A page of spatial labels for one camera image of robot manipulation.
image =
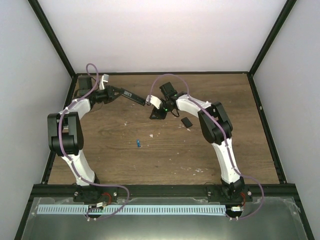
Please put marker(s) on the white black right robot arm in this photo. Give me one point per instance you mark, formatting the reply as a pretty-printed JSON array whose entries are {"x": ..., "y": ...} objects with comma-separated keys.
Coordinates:
[{"x": 216, "y": 129}]

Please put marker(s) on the blue battery near centre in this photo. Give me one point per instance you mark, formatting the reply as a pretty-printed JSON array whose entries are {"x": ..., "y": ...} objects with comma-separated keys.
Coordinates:
[{"x": 138, "y": 143}]

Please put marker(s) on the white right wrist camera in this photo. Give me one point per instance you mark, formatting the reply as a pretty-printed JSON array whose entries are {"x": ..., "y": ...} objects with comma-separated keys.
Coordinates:
[{"x": 153, "y": 100}]

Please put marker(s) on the light blue slotted cable duct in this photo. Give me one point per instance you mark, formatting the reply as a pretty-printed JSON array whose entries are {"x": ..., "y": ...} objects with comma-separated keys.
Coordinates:
[{"x": 65, "y": 209}]

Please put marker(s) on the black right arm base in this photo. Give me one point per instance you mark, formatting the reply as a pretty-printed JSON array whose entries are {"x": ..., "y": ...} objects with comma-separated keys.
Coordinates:
[{"x": 218, "y": 193}]

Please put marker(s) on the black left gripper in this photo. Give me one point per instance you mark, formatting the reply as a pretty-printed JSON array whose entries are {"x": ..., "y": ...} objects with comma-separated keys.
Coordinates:
[{"x": 109, "y": 90}]

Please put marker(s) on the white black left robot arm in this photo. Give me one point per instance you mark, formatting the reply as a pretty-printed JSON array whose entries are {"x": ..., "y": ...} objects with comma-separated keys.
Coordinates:
[{"x": 65, "y": 135}]

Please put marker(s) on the black remote control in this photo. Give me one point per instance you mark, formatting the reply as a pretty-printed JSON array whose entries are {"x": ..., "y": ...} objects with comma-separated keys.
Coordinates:
[{"x": 133, "y": 97}]

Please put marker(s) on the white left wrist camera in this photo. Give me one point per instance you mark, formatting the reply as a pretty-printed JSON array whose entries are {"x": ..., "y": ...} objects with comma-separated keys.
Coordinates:
[{"x": 103, "y": 81}]

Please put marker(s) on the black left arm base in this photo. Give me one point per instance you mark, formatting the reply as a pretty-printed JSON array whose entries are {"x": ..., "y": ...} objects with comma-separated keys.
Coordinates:
[{"x": 94, "y": 194}]

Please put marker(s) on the black table frame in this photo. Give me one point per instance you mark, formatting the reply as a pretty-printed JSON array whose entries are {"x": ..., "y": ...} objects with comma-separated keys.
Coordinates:
[{"x": 210, "y": 48}]

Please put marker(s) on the clear acrylic front panel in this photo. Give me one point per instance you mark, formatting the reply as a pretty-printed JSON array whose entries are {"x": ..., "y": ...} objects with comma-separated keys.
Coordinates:
[{"x": 276, "y": 218}]

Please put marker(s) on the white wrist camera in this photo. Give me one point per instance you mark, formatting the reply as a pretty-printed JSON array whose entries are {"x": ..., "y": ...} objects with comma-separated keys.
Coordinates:
[
  {"x": 153, "y": 100},
  {"x": 103, "y": 81}
]

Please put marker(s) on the black battery cover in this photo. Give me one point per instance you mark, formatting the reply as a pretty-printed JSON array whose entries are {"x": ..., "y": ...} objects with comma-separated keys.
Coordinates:
[{"x": 186, "y": 122}]

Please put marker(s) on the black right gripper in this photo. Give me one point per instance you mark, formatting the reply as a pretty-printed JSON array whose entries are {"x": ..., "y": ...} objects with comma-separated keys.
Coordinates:
[{"x": 159, "y": 115}]

